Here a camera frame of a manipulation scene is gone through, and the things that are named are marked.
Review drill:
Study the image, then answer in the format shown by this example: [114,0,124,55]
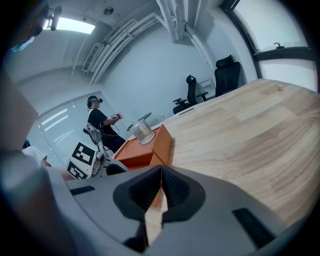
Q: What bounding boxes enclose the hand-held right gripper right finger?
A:
[147,164,289,256]

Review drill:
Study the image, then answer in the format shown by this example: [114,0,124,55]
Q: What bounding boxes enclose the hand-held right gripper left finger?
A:
[65,164,163,254]

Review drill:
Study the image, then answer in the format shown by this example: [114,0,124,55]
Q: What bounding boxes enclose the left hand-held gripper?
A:
[65,141,131,181]

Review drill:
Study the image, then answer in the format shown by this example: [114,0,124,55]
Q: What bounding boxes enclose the orange box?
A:
[113,123,174,208]

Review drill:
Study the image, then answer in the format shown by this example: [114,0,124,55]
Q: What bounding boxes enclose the grey mesh office chair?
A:
[83,123,111,158]

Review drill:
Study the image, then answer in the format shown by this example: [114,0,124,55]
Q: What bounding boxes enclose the clear ribbed plastic container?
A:
[129,119,156,146]

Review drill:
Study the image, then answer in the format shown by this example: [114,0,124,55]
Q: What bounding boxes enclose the round black side table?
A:
[126,112,153,132]

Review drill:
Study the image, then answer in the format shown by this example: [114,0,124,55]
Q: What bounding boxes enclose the white window blind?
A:
[36,97,112,167]

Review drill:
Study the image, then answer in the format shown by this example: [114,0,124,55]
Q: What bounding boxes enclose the black office chair with armrests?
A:
[172,74,209,115]

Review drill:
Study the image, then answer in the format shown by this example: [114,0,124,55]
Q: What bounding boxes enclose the white air vent grille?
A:
[82,42,105,74]

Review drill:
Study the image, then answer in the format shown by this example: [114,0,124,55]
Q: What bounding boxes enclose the white ceiling pipes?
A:
[71,0,216,85]

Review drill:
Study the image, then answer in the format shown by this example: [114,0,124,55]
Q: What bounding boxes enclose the tall black office chair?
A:
[214,54,242,98]

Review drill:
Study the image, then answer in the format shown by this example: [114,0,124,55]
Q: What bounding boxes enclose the rectangular ceiling light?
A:
[42,16,97,35]

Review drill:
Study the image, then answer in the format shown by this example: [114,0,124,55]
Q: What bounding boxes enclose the teal face mask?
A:
[10,35,35,53]

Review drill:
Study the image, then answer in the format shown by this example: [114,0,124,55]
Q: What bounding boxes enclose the black head-mounted camera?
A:
[46,5,63,32]

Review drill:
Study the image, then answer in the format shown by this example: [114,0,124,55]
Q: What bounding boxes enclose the black window frame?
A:
[219,0,316,79]

